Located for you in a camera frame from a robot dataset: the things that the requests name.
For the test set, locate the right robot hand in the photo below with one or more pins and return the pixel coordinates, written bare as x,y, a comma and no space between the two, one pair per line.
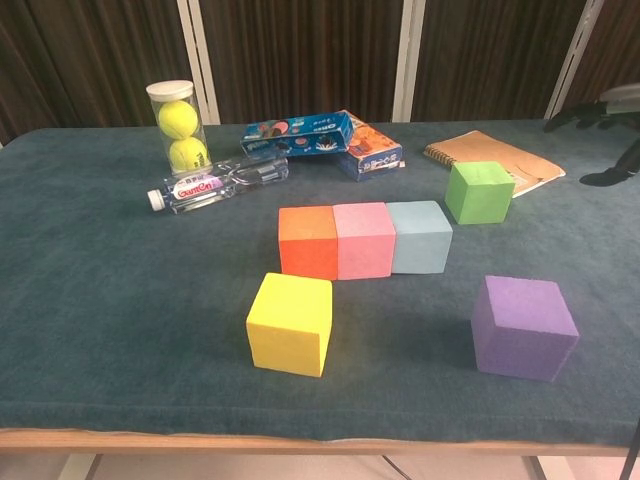
625,102

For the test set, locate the green foam cube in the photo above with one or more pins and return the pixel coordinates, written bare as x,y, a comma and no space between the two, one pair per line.
480,195

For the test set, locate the light blue foam cube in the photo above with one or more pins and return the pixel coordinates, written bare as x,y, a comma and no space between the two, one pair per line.
422,240

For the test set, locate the purple foam cube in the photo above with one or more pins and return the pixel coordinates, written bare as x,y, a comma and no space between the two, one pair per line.
520,330

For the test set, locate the pink foam cube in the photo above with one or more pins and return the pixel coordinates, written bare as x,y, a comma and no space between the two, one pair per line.
365,245

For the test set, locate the orange foam cube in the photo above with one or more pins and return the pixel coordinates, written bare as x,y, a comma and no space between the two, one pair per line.
307,250

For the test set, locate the brown spiral notebook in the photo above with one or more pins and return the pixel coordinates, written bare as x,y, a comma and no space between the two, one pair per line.
480,147

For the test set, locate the orange cracker box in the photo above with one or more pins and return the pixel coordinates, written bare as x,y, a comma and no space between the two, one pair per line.
372,150

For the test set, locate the blue Oreo cookie box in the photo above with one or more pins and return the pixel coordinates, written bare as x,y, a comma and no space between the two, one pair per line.
295,135

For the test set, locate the white table leg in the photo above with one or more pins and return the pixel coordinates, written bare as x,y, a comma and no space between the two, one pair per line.
75,467
560,470

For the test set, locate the yellow foam cube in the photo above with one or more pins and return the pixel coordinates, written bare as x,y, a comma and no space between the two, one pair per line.
290,325

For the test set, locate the clear plastic water bottle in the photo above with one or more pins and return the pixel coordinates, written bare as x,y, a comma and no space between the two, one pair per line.
200,190

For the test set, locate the yellow tennis ball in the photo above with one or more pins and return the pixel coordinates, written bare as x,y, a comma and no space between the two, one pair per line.
177,120
187,155

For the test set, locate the clear tennis ball tube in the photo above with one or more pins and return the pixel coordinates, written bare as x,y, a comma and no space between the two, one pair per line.
170,91

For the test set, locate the dark blue table cloth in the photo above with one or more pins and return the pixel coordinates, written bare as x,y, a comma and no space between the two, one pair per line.
125,300

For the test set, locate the white frame post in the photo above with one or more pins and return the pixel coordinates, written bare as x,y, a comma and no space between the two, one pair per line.
575,50
197,60
407,60

